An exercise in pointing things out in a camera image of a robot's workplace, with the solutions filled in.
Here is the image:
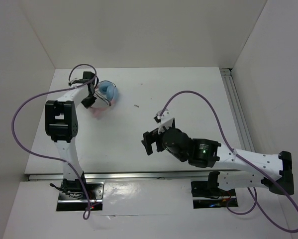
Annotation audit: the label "thin black headphone cable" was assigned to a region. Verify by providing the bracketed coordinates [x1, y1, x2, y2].
[93, 83, 118, 108]

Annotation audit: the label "pink blue cat-ear headphones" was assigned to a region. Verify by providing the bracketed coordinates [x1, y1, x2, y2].
[91, 81, 119, 118]

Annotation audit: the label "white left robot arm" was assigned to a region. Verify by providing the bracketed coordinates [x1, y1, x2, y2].
[45, 71, 96, 199]

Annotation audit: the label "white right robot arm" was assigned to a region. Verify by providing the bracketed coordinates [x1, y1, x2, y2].
[141, 126, 294, 195]

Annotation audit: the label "white front cover plate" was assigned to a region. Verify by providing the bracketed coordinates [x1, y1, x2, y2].
[101, 179, 193, 216]

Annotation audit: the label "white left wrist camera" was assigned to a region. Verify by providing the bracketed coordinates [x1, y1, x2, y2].
[68, 79, 86, 88]

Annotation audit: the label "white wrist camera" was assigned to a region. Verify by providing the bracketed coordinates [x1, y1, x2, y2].
[154, 109, 175, 134]
[68, 79, 86, 88]

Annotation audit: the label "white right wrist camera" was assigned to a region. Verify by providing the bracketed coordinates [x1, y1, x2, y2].
[154, 109, 175, 134]

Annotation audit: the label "aluminium front rail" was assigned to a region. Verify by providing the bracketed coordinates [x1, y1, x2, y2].
[28, 169, 239, 181]

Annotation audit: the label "aluminium rail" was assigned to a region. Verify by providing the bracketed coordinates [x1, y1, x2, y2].
[28, 169, 239, 181]
[219, 68, 255, 152]

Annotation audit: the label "aluminium right side rail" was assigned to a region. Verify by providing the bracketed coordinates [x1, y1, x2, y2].
[219, 68, 255, 152]

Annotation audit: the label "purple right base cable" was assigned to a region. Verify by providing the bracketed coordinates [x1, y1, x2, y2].
[225, 186, 258, 215]

